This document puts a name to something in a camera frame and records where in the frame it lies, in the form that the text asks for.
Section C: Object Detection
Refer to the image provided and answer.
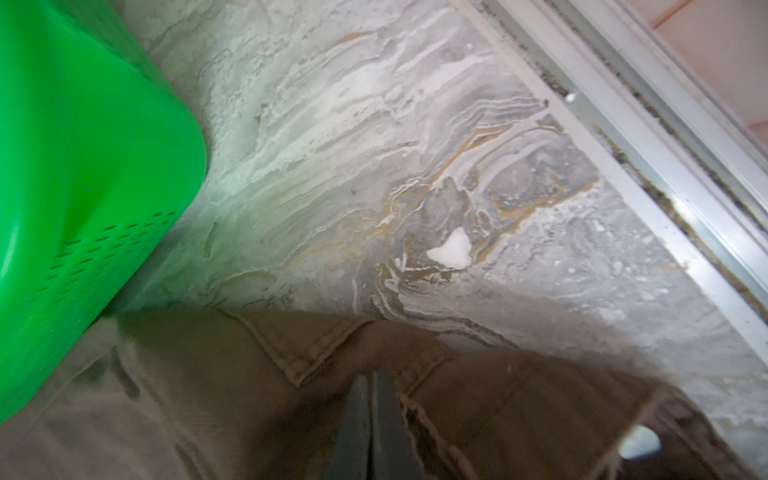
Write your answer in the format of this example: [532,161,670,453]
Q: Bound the green plastic basket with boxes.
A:
[1,1,207,419]

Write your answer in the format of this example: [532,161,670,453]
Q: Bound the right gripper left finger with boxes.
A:
[323,375,371,480]

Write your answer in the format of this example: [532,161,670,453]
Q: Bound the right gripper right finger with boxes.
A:
[371,371,423,479]

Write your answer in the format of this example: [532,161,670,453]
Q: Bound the aluminium frame rail right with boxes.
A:
[462,1,767,358]

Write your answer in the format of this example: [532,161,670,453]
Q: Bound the brown trousers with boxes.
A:
[1,310,752,479]

